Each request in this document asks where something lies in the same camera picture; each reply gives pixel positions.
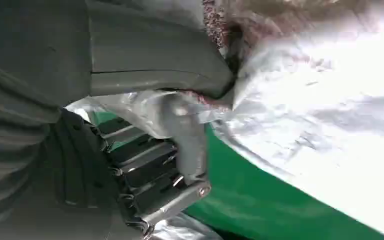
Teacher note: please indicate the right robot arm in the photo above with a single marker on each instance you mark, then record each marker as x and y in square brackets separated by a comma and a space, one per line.
[10, 142]

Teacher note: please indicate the green conveyor belt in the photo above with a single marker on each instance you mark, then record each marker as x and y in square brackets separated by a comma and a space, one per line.
[245, 198]

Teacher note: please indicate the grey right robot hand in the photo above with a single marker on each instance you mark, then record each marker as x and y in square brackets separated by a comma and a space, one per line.
[152, 49]

